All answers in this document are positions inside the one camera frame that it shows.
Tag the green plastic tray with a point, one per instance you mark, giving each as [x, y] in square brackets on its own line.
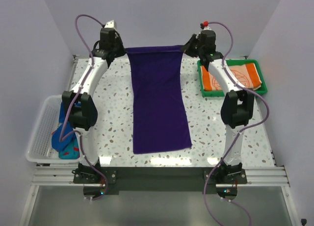
[232, 62]

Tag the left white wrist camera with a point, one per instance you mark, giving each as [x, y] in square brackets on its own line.
[111, 24]

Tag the white plastic basket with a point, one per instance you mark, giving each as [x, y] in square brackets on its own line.
[39, 148]

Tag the aluminium rail frame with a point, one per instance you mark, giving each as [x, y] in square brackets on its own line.
[61, 175]

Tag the purple towel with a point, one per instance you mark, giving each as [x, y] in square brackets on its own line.
[159, 118]

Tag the orange Doraemon towel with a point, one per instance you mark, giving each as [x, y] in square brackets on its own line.
[246, 74]

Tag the teal and red towel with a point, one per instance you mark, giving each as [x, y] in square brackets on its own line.
[71, 151]

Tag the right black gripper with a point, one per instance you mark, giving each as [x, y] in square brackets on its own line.
[187, 49]

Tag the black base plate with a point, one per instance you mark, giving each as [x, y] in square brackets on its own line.
[156, 179]

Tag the blue towel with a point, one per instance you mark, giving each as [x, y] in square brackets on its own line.
[63, 135]

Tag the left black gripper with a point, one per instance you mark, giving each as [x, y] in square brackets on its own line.
[122, 51]

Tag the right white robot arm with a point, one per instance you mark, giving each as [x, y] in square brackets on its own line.
[237, 107]

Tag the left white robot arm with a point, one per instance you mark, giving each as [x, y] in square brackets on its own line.
[79, 107]

